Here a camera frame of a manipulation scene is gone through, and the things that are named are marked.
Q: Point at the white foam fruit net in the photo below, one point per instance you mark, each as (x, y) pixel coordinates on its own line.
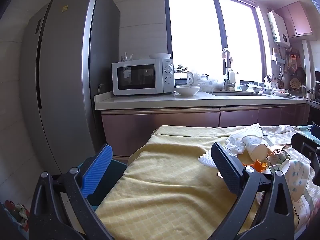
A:
(206, 160)

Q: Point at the large white bowl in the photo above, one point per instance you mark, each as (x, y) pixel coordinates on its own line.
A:
(187, 90)

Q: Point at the kitchen faucet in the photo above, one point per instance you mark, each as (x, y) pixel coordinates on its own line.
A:
(227, 58)

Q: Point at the yellow patterned tablecloth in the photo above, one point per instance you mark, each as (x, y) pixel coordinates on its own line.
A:
(166, 193)

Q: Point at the kitchen window frame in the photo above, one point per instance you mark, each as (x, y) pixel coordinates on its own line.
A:
(199, 30)

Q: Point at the soap dispenser bottle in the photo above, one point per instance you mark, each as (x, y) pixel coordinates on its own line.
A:
(232, 77)

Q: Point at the pink upper cabinet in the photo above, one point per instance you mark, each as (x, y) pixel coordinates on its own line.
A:
(295, 19)

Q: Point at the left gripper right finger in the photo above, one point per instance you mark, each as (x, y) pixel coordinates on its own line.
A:
(274, 218)

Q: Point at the black hanging frying pan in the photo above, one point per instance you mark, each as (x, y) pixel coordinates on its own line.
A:
(301, 75)

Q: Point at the white tissue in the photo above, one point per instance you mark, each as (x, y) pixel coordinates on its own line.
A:
(234, 144)

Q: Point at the kitchen counter with cabinets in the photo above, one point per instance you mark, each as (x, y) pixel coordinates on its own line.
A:
(129, 121)

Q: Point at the glass electric kettle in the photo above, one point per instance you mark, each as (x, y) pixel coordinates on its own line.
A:
(182, 76)

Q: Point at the red snack bag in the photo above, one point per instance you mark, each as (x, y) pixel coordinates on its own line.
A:
(10, 206)

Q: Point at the orange peel piece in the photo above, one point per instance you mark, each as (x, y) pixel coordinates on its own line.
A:
(257, 165)

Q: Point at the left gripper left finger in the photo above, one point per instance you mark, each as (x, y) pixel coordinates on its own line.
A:
(48, 216)

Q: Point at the white microwave oven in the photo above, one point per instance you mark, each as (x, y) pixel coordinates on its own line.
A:
(145, 76)

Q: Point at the grey refrigerator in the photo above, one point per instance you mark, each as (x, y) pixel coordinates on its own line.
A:
(66, 59)

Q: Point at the teal plastic trash bin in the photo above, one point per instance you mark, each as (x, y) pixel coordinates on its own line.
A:
(113, 173)

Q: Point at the white water heater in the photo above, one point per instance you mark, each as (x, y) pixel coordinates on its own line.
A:
(279, 30)

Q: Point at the patterned paper cup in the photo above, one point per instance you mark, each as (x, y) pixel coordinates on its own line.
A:
(256, 147)
(296, 174)

